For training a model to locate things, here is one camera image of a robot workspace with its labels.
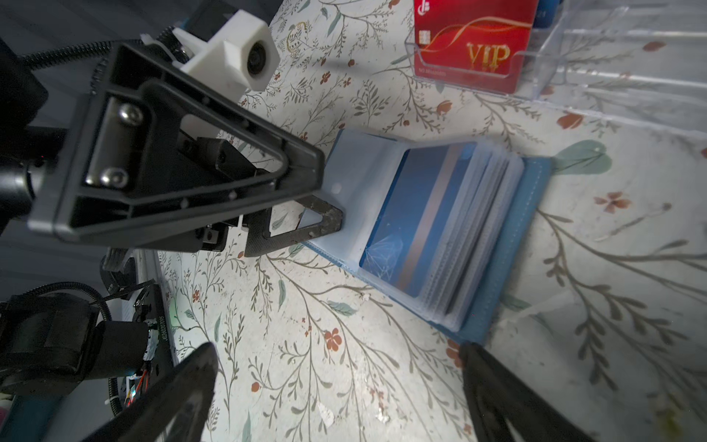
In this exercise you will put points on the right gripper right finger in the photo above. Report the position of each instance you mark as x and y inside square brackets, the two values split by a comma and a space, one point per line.
[503, 408]

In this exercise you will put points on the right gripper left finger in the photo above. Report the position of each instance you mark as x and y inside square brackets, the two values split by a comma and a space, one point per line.
[174, 409]

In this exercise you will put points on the left wrist camera white housing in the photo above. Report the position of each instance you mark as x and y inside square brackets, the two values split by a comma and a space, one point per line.
[215, 58]

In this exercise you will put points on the clear acrylic organizer box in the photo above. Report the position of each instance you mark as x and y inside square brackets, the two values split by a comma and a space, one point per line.
[637, 62]

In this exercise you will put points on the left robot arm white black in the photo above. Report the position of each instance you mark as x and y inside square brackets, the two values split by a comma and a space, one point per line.
[52, 339]

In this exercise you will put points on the floral patterned table mat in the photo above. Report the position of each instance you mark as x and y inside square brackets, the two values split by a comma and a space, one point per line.
[595, 293]

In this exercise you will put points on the blue leather card holder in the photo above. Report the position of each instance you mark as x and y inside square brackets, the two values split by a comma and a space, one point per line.
[479, 245]

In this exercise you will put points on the red card in organizer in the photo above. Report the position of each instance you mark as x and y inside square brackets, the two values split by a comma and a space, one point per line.
[478, 44]

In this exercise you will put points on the blue card in organizer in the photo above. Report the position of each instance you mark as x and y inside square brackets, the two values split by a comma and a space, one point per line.
[546, 13]

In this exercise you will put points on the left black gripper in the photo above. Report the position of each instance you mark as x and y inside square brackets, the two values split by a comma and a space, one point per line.
[126, 174]

